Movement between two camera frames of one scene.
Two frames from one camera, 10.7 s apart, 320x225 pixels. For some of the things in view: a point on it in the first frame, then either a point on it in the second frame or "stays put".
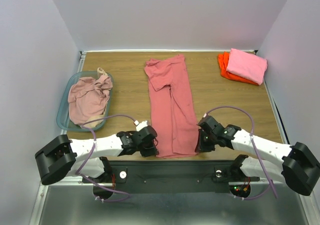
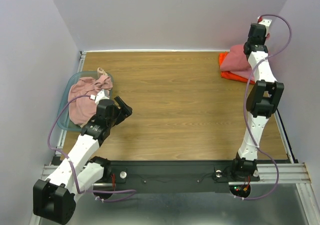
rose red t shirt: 174,118 -> 237,61
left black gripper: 152,151 -> 126,110
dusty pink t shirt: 88,97 stays put
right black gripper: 202,144 -> 256,31
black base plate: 169,175 stays put
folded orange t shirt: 223,59 stays put
